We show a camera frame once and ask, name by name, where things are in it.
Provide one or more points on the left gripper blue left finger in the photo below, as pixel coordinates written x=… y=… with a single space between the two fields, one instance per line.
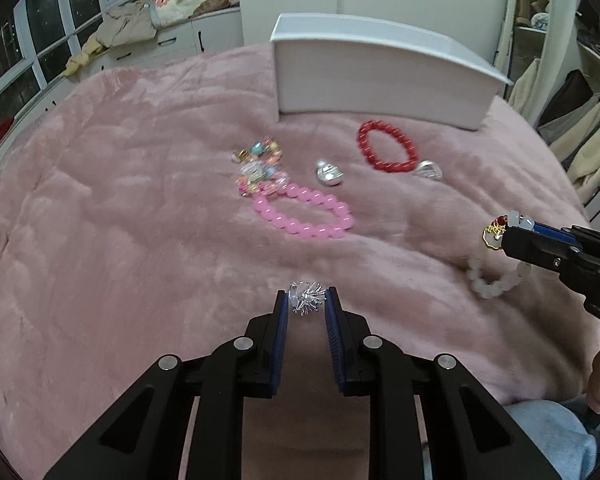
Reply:
x=183 y=419

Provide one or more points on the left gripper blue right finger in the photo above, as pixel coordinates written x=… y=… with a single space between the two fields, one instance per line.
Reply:
x=428 y=418

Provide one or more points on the white plastic storage bin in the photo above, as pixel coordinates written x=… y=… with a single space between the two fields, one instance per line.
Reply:
x=335 y=63

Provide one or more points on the pink fuzzy bed blanket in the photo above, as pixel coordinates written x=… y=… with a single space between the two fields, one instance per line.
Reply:
x=123 y=237

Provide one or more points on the white drawer cabinet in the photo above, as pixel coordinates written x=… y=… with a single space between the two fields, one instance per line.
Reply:
x=214 y=32

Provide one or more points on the open wardrobe with clothes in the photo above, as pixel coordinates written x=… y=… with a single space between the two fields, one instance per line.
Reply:
x=570 y=122

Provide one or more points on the silver pendant charm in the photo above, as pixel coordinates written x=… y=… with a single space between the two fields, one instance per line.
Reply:
x=429 y=170

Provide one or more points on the silver ingot charm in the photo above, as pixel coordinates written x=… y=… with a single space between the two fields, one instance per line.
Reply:
x=327 y=173

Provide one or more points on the pile of beige clothes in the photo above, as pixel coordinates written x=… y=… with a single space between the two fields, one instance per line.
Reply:
x=138 y=22

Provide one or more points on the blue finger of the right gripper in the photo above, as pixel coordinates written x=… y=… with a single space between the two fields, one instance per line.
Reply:
x=527 y=223
x=537 y=250

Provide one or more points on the grey trouser leg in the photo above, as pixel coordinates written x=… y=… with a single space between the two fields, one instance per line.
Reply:
x=558 y=431

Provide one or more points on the white framed standing mirror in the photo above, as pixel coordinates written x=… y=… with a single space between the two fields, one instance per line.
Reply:
x=529 y=55

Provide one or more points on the white framed window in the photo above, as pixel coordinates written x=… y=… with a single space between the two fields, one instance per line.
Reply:
x=36 y=39

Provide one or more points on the silver sparkly brooch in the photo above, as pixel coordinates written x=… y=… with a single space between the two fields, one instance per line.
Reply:
x=306 y=297

